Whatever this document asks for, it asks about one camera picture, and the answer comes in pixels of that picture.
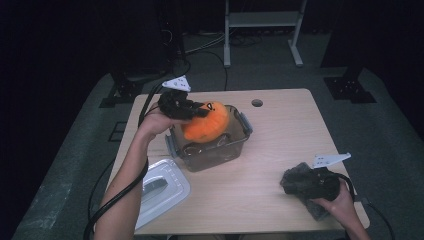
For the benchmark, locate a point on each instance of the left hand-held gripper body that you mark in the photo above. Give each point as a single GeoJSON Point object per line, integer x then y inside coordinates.
{"type": "Point", "coordinates": [173, 105]}

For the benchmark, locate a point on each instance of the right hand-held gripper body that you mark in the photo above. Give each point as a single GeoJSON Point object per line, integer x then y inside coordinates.
{"type": "Point", "coordinates": [325, 185]}

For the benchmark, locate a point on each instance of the orange plush toy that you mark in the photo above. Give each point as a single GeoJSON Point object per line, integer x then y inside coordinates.
{"type": "Point", "coordinates": [208, 126]}

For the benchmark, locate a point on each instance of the grey fluffy cloth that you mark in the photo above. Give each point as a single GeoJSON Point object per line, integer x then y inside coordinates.
{"type": "Point", "coordinates": [293, 181]}

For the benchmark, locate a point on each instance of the grey translucent storage box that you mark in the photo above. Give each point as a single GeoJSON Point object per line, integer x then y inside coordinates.
{"type": "Point", "coordinates": [213, 158]}

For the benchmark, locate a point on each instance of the person's left hand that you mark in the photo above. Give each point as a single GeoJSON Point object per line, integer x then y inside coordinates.
{"type": "Point", "coordinates": [153, 123]}

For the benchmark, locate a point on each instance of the person's right hand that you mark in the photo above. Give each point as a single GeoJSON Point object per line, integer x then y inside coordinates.
{"type": "Point", "coordinates": [341, 208]}

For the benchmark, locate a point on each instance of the grey metal table foot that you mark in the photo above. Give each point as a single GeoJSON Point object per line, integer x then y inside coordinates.
{"type": "Point", "coordinates": [362, 200]}

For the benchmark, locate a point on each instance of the black stand base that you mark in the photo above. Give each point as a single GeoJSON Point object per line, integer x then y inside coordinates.
{"type": "Point", "coordinates": [123, 91]}
{"type": "Point", "coordinates": [350, 88]}

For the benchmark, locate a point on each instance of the dark equipment stand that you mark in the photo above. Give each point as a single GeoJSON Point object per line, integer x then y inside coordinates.
{"type": "Point", "coordinates": [171, 33]}

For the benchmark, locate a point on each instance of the white metal stand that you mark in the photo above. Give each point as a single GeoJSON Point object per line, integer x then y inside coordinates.
{"type": "Point", "coordinates": [263, 19]}

